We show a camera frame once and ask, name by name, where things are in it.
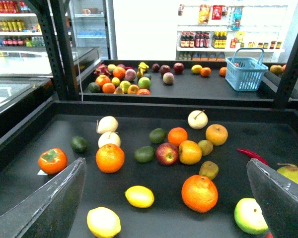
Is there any golden apple pear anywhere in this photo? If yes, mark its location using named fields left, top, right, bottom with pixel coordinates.
left=206, top=124, right=228, bottom=146

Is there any brown kiwi back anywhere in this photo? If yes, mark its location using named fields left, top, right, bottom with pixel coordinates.
left=198, top=140, right=214, bottom=156

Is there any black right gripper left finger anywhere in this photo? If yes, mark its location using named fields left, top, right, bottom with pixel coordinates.
left=0, top=158, right=86, bottom=238

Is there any large orange front right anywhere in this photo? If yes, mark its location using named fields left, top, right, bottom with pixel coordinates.
left=181, top=175, right=219, bottom=213

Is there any orange back tray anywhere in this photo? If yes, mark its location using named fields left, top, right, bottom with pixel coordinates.
left=200, top=67, right=212, bottom=77

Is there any green avocado lower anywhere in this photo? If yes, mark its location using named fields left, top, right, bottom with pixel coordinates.
left=134, top=146, right=155, bottom=163

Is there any brown kiwi front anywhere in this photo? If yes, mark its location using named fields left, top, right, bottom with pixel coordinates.
left=199, top=161, right=219, bottom=180

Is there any dark red apple back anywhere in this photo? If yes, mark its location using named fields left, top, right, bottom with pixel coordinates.
left=173, top=62, right=185, bottom=74

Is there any white pear with stem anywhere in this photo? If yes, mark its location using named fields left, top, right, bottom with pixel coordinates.
left=187, top=110, right=208, bottom=129

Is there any glass freezer cabinet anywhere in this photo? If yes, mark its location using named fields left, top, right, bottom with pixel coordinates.
left=0, top=47, right=102, bottom=107

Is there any small blue basket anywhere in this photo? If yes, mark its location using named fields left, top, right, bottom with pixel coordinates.
left=225, top=48, right=269, bottom=92

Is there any red chili pepper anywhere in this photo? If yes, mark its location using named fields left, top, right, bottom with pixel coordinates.
left=237, top=148, right=269, bottom=166

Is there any yellow lemon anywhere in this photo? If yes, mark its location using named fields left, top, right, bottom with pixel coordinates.
left=86, top=207, right=121, bottom=238
left=125, top=185, right=154, bottom=208

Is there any large orange left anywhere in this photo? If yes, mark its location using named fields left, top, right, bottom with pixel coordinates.
left=95, top=143, right=125, bottom=174

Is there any pink peach back tray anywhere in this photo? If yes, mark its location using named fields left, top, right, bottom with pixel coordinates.
left=162, top=72, right=175, bottom=85

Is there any yellow green pear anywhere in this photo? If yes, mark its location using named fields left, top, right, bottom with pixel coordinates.
left=277, top=163, right=298, bottom=184

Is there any orange persimmon green calyx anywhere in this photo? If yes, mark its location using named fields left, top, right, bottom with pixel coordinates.
left=38, top=148, right=68, bottom=175

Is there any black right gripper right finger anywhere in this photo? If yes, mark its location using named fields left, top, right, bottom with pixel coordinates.
left=246, top=159, right=298, bottom=238

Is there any white pear lower left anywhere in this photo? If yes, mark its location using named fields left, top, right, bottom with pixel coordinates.
left=98, top=131, right=121, bottom=148

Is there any small orange mandarin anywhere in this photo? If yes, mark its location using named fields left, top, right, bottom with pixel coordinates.
left=167, top=127, right=188, bottom=147

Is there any large orange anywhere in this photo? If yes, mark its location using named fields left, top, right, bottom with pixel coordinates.
left=95, top=143, right=125, bottom=174
left=181, top=175, right=219, bottom=213

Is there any green apple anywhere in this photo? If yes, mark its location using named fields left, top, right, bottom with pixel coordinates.
left=234, top=198, right=268, bottom=235

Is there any green avocado centre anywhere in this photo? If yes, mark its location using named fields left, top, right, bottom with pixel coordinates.
left=149, top=128, right=166, bottom=144

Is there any pink dragon fruit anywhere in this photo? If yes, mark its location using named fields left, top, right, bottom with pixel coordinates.
left=94, top=64, right=111, bottom=76

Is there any white wall shelf with goods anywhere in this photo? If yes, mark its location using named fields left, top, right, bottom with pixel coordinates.
left=176, top=0, right=293, bottom=62

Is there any yellow orange fruit centre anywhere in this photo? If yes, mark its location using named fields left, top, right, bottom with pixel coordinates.
left=179, top=140, right=202, bottom=165

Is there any brown kiwi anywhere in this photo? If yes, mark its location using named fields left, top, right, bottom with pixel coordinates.
left=198, top=140, right=214, bottom=156
left=199, top=161, right=219, bottom=180

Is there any yellow lemon back tray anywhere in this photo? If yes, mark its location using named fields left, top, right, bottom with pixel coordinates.
left=191, top=64, right=203, bottom=74

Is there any dark green avocado left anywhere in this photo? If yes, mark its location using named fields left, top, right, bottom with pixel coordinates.
left=70, top=136, right=88, bottom=153

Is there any white pear upper left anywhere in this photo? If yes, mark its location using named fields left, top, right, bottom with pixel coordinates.
left=96, top=116, right=119, bottom=134

